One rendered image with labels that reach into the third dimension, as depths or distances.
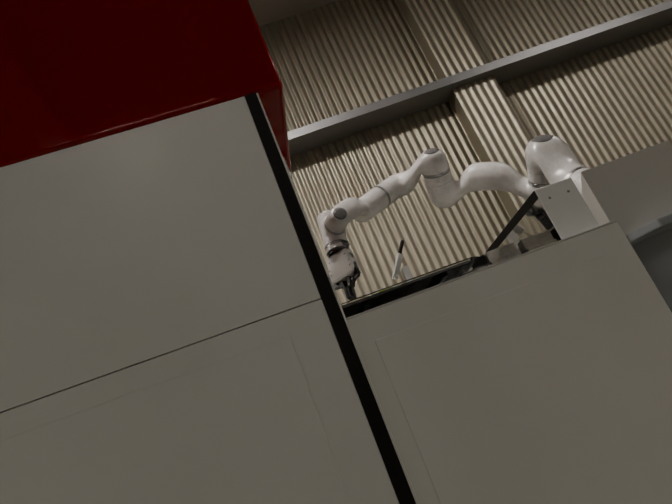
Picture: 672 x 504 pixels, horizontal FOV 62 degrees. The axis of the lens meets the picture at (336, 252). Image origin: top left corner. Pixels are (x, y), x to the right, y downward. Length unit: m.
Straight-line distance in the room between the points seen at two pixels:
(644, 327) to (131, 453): 0.93
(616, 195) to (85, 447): 1.30
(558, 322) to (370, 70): 3.25
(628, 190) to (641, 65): 3.11
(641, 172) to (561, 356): 0.66
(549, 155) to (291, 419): 1.29
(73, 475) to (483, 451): 0.66
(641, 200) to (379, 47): 3.01
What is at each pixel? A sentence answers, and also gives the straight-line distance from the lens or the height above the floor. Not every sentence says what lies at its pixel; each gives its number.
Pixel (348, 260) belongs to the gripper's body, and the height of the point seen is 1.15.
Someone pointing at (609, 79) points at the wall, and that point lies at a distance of 4.50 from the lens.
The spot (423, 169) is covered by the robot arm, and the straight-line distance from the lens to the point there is 2.05.
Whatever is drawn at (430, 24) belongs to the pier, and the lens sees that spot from 4.28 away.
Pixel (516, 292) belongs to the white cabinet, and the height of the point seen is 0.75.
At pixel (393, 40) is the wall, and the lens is 4.36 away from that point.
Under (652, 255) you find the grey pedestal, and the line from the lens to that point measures 1.59.
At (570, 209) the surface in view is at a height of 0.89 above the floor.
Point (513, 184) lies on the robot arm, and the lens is 1.97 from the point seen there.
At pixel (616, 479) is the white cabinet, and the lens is 1.15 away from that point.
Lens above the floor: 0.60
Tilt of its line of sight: 19 degrees up
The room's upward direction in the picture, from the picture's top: 22 degrees counter-clockwise
